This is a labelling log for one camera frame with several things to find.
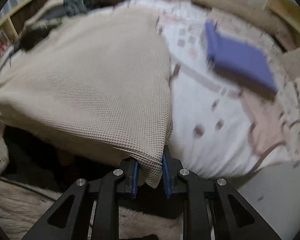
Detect beige waffle knit garment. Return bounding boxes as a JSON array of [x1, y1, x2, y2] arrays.
[[0, 7, 172, 187]]

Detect beige grey clothes heap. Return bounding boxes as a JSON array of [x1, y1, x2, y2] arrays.
[[15, 0, 67, 51]]

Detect pink white cartoon bedspread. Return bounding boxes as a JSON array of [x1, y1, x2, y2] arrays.
[[131, 0, 300, 178]]

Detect folded purple cloth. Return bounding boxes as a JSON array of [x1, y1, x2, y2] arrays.
[[204, 21, 278, 94]]

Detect long beige body pillow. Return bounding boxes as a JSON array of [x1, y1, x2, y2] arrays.
[[191, 0, 297, 51]]

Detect wooden bedside shelf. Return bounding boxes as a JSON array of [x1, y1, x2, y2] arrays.
[[265, 0, 300, 48]]

